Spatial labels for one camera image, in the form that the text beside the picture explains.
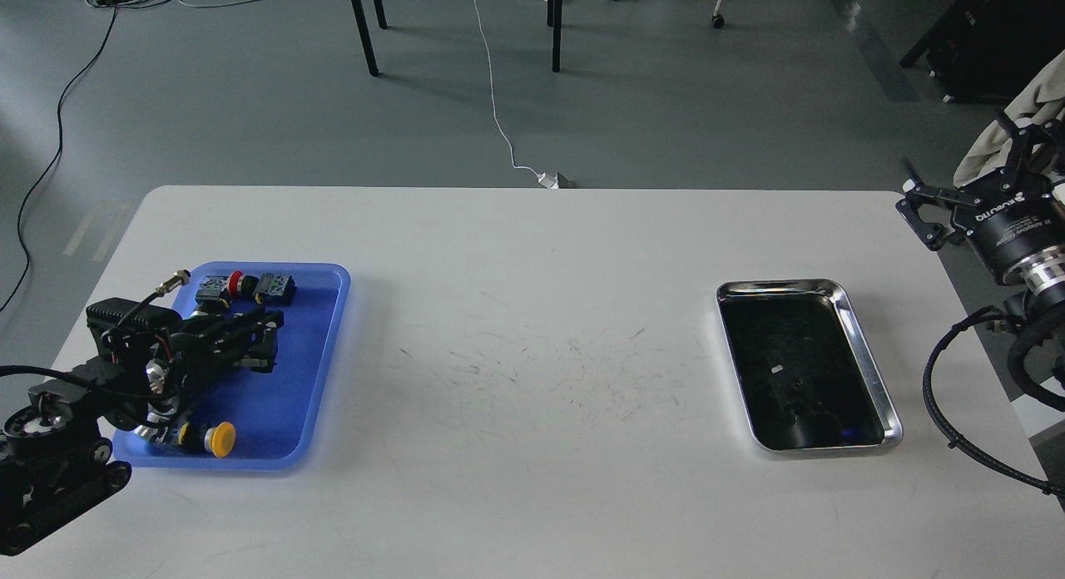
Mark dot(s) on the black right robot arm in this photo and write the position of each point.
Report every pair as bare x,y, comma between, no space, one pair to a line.
1032,318

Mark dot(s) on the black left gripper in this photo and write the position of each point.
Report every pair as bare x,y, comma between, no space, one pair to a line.
195,352

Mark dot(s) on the shiny metal tray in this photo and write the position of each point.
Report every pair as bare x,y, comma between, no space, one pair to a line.
808,380

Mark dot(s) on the black table leg right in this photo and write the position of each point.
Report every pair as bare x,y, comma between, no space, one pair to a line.
554,22

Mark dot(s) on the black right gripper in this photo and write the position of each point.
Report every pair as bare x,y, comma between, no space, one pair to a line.
1015,230

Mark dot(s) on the beige cloth on chair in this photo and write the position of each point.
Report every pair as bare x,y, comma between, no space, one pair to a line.
1041,100

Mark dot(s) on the red push button switch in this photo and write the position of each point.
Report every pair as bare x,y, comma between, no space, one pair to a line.
232,287

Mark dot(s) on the black table leg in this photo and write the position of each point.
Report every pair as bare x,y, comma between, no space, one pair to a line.
554,22
362,27

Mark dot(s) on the blue plastic tray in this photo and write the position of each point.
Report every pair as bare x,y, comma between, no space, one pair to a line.
274,414

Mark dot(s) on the black table leg left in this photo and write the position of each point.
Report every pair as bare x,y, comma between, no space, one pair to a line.
362,27

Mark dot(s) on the black blue contact block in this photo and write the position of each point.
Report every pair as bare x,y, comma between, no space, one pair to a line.
274,289

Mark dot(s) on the yellow push button switch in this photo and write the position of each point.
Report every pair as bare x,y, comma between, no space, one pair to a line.
189,438

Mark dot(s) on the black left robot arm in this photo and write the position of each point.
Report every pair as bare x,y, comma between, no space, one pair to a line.
151,369

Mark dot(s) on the black cabinet in corner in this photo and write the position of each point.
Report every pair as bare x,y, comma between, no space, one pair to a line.
989,50

